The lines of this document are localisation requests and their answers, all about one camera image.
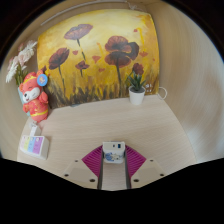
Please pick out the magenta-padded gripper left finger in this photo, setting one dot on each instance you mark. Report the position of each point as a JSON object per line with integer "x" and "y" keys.
{"x": 80, "y": 171}

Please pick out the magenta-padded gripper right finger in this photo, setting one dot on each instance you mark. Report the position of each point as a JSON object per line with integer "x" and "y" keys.
{"x": 146, "y": 171}

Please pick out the white charger block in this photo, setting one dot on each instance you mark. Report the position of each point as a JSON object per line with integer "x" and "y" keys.
{"x": 113, "y": 151}

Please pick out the white pastel power strip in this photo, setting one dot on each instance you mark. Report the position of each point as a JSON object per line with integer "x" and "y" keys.
{"x": 36, "y": 146}

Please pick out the small plant in white pot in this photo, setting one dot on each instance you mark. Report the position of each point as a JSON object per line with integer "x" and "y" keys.
{"x": 136, "y": 96}

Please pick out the red plush toy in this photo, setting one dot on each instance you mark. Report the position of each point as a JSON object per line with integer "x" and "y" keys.
{"x": 35, "y": 103}

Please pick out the pink and white flower bouquet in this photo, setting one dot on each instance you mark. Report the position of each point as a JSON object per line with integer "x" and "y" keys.
{"x": 23, "y": 56}

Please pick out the yellow poppy painting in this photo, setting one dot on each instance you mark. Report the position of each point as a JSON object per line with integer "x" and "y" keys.
{"x": 100, "y": 26}

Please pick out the white light bar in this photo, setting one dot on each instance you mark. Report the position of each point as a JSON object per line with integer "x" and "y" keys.
{"x": 76, "y": 10}

